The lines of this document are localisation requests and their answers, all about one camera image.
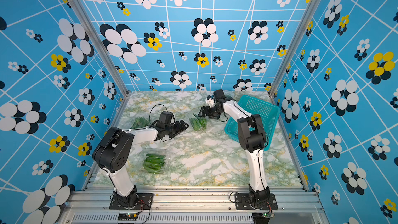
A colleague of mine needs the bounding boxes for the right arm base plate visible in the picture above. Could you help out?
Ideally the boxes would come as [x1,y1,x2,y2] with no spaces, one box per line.
[232,193,278,212]

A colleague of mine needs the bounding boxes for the green circuit board left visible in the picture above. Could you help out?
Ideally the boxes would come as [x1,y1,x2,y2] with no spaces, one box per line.
[118,213,139,222]

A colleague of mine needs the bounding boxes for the aluminium corner post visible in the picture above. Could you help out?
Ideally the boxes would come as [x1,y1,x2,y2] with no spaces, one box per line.
[269,0,321,99]
[69,0,129,97]

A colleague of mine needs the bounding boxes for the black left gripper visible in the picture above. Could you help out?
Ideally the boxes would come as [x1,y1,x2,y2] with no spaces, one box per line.
[165,119,190,138]

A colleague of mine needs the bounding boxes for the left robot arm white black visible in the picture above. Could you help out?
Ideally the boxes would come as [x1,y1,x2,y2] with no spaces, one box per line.
[92,120,189,209]

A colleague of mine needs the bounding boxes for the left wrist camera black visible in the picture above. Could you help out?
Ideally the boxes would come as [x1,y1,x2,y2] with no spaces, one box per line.
[159,111,174,125]

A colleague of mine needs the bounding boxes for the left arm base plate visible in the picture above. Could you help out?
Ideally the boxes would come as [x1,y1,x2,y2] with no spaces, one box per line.
[109,192,154,210]

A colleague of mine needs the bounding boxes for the circuit board right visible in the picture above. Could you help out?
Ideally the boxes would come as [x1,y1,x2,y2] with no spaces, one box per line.
[252,213,275,224]

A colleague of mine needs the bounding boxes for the aluminium corner post left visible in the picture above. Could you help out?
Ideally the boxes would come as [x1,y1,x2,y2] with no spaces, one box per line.
[69,0,129,97]

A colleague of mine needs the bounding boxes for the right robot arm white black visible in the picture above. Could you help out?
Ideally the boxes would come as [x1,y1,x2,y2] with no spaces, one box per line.
[199,96,270,208]

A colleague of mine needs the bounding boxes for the teal plastic basket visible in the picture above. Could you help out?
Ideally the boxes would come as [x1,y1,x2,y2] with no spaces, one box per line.
[224,94,281,143]

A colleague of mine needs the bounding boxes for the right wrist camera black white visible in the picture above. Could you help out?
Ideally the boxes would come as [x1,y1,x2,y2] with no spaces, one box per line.
[205,89,226,107]

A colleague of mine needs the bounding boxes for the green peppers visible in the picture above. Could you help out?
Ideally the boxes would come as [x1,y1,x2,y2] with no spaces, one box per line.
[130,116,150,130]
[189,114,208,132]
[143,153,167,174]

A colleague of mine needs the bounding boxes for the aluminium corner post right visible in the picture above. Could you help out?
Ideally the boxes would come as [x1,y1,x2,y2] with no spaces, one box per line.
[269,0,321,99]

